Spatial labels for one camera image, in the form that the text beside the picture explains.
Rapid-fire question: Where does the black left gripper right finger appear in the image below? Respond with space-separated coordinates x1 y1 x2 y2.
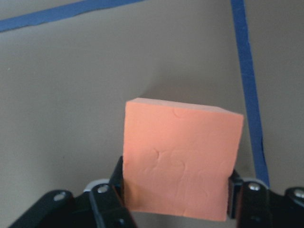
227 170 280 228

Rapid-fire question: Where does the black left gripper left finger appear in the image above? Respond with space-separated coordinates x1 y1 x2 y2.
84 156 137 228

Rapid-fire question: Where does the orange foam cube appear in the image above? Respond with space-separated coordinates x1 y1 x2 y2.
123 98 244 221

